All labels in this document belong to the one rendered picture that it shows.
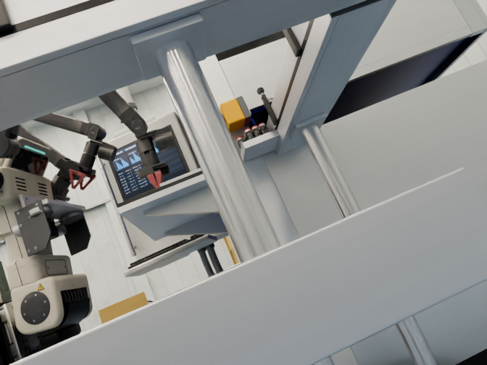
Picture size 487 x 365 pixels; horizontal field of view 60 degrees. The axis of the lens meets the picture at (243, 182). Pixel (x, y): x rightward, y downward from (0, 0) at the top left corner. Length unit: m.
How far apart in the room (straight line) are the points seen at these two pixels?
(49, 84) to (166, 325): 0.32
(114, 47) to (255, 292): 0.33
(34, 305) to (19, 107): 1.04
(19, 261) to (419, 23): 1.57
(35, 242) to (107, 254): 9.20
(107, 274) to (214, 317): 10.26
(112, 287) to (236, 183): 10.20
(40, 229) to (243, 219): 1.14
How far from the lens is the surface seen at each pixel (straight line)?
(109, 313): 4.13
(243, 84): 1.41
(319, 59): 0.83
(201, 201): 1.38
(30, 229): 1.57
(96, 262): 10.78
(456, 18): 1.75
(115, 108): 1.48
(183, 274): 10.45
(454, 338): 1.42
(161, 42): 0.55
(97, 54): 0.56
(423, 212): 0.51
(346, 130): 1.40
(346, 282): 0.47
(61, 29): 0.55
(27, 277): 1.59
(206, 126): 0.50
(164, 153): 2.38
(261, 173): 1.30
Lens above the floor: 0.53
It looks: 12 degrees up
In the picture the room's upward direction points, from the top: 24 degrees counter-clockwise
